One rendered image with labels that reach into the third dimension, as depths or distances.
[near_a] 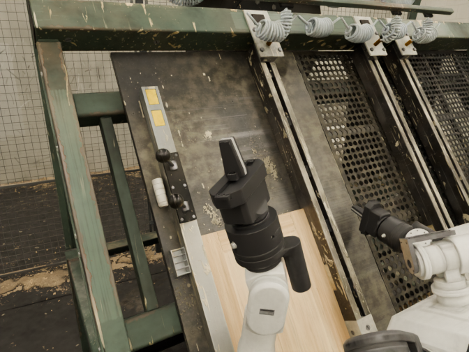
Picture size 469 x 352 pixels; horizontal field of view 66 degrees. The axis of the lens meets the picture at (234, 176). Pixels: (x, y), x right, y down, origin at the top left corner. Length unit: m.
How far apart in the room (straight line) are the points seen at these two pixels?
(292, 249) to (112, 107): 0.75
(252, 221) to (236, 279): 0.52
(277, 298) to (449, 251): 0.32
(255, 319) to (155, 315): 0.44
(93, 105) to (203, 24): 0.43
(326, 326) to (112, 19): 1.08
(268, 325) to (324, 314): 0.55
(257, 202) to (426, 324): 0.34
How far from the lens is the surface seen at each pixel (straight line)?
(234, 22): 1.33
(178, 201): 0.88
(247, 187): 0.53
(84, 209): 0.95
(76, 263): 1.96
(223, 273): 1.03
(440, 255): 0.74
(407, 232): 1.16
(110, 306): 0.92
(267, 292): 0.61
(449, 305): 0.77
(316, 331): 1.17
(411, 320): 0.72
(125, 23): 1.18
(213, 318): 0.99
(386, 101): 1.61
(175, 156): 1.04
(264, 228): 0.56
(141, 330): 1.02
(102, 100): 1.17
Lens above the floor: 1.77
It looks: 19 degrees down
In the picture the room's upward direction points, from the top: straight up
